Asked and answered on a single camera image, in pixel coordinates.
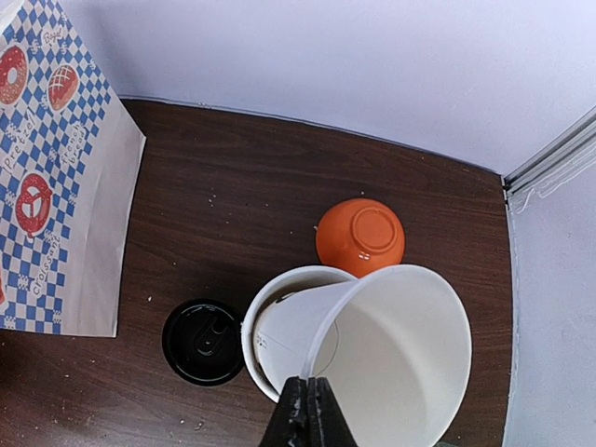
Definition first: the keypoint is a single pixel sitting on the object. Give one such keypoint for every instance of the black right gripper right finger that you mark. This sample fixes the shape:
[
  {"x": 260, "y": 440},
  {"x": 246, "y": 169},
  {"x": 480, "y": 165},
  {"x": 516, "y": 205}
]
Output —
[{"x": 326, "y": 423}]

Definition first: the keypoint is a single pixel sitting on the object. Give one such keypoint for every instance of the orange plastic bowl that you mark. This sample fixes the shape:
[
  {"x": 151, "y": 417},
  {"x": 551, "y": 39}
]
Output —
[{"x": 360, "y": 236}]

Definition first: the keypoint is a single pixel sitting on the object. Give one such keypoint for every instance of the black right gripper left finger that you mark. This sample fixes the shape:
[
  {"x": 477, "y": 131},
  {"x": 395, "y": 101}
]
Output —
[{"x": 288, "y": 425}]

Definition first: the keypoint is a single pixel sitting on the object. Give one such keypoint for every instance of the white paper cup stack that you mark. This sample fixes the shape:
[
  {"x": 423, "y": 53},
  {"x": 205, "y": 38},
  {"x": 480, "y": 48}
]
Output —
[{"x": 290, "y": 329}]

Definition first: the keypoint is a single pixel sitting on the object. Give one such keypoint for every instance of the blue checkered paper bag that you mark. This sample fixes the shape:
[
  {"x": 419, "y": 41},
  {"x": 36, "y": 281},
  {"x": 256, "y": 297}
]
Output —
[{"x": 70, "y": 158}]

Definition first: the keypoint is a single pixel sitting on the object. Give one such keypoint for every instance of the white paper coffee cup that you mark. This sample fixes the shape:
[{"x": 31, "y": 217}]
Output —
[{"x": 398, "y": 357}]

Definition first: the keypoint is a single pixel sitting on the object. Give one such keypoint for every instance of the black cup lid stack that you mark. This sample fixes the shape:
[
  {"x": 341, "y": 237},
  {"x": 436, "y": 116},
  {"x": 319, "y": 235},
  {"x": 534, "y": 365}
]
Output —
[{"x": 201, "y": 342}]

